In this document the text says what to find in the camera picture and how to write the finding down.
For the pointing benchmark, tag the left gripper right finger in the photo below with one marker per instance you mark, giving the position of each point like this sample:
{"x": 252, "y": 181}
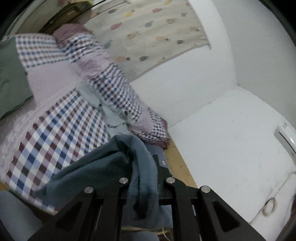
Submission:
{"x": 200, "y": 213}

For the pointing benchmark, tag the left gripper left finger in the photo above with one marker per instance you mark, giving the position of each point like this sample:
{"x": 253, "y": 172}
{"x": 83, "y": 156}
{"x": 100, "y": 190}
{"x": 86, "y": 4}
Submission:
{"x": 87, "y": 195}

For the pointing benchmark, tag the dark blue shirt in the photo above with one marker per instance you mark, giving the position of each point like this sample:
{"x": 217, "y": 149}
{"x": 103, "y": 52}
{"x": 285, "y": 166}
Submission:
{"x": 124, "y": 156}

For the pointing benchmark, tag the grey sleeve forearm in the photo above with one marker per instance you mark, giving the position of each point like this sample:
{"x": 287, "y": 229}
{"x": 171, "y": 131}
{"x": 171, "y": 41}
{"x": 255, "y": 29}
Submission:
{"x": 17, "y": 220}

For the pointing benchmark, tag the wooden headboard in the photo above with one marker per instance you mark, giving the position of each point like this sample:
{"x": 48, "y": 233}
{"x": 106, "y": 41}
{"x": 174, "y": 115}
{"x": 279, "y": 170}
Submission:
{"x": 177, "y": 165}

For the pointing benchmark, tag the light grey-blue garment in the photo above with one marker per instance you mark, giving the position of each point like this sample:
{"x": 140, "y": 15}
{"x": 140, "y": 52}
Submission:
{"x": 118, "y": 102}

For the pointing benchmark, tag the plaid bed sheet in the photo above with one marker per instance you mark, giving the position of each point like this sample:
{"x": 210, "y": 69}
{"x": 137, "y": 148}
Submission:
{"x": 53, "y": 129}

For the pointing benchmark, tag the white air conditioner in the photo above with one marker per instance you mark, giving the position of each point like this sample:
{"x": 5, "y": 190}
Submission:
{"x": 285, "y": 134}

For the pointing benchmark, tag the folded olive green garment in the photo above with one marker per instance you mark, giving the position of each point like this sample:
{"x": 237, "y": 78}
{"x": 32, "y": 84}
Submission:
{"x": 15, "y": 89}

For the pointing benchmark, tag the pineapple print curtain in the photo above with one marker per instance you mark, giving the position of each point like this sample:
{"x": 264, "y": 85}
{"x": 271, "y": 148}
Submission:
{"x": 140, "y": 35}

